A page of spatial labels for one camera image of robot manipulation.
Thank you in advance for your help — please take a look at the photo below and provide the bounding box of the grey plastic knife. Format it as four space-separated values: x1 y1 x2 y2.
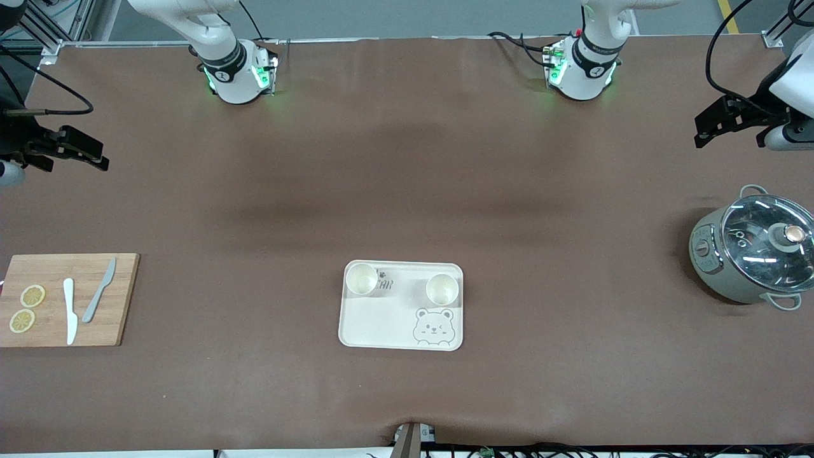
81 257 118 324

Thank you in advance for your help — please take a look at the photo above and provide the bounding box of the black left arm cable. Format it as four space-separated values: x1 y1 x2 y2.
706 0 814 104

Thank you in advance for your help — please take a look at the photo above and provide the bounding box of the white plastic cup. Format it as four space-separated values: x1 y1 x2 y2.
426 273 460 307
345 263 379 298

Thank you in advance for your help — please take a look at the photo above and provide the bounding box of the aluminium frame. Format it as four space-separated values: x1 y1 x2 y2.
16 0 195 66

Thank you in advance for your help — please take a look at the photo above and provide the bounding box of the white plastic knife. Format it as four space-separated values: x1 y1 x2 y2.
63 278 79 346

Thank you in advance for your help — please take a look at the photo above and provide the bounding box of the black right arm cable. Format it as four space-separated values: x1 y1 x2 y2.
0 43 95 117

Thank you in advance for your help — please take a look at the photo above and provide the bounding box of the grey pot glass lid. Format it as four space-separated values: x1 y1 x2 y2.
689 184 814 312

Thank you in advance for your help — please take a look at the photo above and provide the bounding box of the cream bear print tray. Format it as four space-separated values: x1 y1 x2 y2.
338 260 464 352

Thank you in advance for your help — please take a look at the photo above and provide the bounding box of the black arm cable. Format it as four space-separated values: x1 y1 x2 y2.
706 0 814 104
0 43 95 117

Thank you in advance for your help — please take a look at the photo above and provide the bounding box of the wooden cutting board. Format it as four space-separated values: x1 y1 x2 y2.
0 253 141 348

